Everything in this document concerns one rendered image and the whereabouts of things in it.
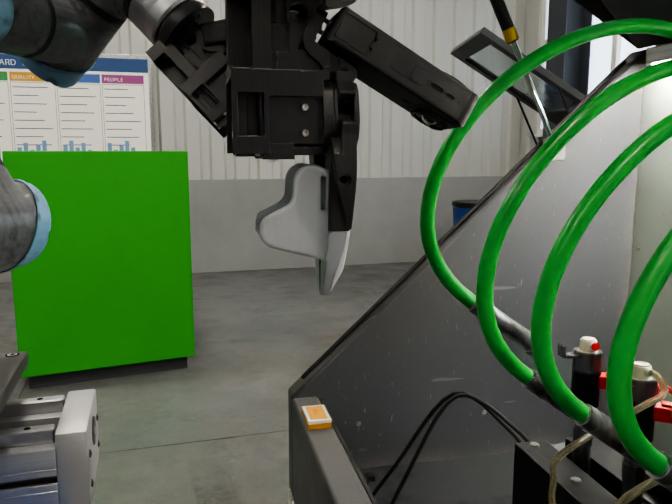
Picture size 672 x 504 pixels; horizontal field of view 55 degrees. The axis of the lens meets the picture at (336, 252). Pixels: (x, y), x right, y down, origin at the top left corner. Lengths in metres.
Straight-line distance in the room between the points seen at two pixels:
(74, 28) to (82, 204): 3.01
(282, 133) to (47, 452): 0.50
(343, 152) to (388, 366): 0.60
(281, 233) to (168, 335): 3.53
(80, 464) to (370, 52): 0.56
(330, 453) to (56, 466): 0.30
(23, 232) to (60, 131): 6.11
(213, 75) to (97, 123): 6.27
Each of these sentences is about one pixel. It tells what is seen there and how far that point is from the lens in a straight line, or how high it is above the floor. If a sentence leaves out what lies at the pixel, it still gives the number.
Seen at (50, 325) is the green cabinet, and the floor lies 0.36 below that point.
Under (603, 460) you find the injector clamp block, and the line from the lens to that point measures 0.76.
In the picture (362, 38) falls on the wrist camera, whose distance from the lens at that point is 0.44.
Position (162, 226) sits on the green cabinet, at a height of 0.87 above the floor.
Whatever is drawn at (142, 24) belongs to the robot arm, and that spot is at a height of 1.43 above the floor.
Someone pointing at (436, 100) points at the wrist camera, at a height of 1.33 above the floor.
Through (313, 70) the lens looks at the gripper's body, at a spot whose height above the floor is 1.35.
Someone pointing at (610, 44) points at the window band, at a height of 2.32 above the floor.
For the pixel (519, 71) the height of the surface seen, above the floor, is 1.37.
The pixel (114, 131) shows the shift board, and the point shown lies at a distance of 6.95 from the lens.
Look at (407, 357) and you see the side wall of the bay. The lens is 0.97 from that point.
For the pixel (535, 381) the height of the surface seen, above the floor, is 1.11.
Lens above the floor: 1.30
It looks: 9 degrees down
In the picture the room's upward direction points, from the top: straight up
